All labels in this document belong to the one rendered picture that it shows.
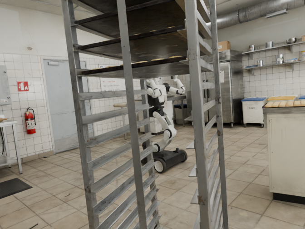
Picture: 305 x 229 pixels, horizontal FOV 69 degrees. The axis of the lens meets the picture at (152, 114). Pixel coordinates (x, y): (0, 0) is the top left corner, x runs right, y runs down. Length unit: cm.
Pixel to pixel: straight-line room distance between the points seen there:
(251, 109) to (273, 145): 392
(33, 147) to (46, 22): 260
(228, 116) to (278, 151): 391
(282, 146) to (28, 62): 456
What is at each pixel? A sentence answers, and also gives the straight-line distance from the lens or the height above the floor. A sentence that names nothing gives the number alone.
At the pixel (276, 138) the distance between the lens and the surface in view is 235.
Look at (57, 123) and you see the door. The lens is 530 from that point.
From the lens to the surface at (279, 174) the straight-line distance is 245.
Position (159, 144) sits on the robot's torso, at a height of 35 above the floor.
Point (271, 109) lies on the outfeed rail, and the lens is 232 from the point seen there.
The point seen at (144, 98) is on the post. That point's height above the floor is 110.
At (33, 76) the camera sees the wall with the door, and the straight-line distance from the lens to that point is 514.
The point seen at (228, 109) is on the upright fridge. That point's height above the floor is 51.
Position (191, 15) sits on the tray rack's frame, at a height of 134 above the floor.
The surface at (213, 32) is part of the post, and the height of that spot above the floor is 142.
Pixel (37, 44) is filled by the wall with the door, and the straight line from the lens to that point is 531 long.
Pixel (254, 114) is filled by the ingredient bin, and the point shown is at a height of 34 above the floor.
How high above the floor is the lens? 113
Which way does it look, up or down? 6 degrees down
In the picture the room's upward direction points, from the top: 5 degrees counter-clockwise
